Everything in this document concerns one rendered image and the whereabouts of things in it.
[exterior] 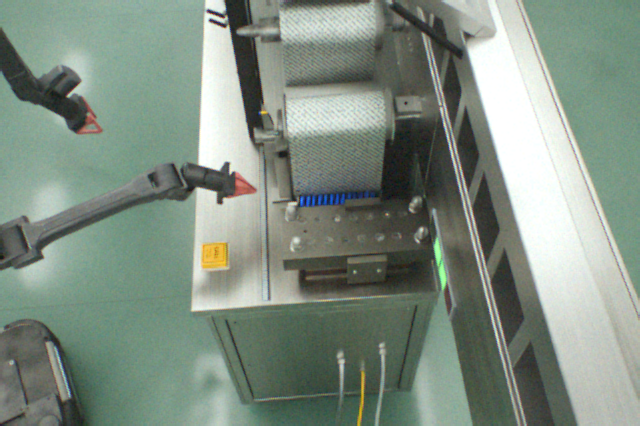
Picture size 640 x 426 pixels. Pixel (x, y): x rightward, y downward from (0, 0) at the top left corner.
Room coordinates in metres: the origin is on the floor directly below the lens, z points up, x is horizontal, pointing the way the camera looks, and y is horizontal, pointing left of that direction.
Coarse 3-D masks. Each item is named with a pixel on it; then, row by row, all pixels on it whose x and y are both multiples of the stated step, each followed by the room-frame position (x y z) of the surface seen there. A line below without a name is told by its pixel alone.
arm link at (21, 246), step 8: (0, 232) 0.83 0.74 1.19; (8, 232) 0.83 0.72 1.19; (16, 232) 0.84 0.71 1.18; (0, 240) 0.82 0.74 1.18; (8, 240) 0.81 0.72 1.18; (16, 240) 0.82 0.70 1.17; (24, 240) 0.83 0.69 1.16; (0, 248) 0.82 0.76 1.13; (8, 248) 0.80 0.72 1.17; (16, 248) 0.80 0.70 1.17; (24, 248) 0.80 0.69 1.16; (0, 256) 0.80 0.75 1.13; (8, 256) 0.78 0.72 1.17; (16, 256) 0.78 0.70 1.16; (0, 264) 0.77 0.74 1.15; (8, 264) 0.78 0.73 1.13
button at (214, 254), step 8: (208, 248) 0.92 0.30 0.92; (216, 248) 0.92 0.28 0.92; (224, 248) 0.92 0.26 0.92; (208, 256) 0.89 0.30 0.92; (216, 256) 0.89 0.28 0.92; (224, 256) 0.89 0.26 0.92; (200, 264) 0.87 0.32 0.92; (208, 264) 0.87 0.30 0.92; (216, 264) 0.87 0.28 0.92; (224, 264) 0.87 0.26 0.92
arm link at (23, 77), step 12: (0, 36) 1.23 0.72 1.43; (0, 48) 1.22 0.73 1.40; (12, 48) 1.24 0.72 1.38; (0, 60) 1.22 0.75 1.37; (12, 60) 1.23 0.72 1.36; (12, 72) 1.22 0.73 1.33; (24, 72) 1.22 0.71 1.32; (12, 84) 1.21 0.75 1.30; (24, 84) 1.22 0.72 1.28; (36, 84) 1.24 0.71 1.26
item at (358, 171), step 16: (304, 160) 1.01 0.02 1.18; (320, 160) 1.01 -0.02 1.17; (336, 160) 1.01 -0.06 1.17; (352, 160) 1.01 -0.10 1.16; (368, 160) 1.01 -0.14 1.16; (304, 176) 1.01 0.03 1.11; (320, 176) 1.01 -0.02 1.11; (336, 176) 1.01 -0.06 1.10; (352, 176) 1.01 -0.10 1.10; (368, 176) 1.01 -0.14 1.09; (304, 192) 1.01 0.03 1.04; (320, 192) 1.01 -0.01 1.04; (336, 192) 1.01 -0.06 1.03; (352, 192) 1.01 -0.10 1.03
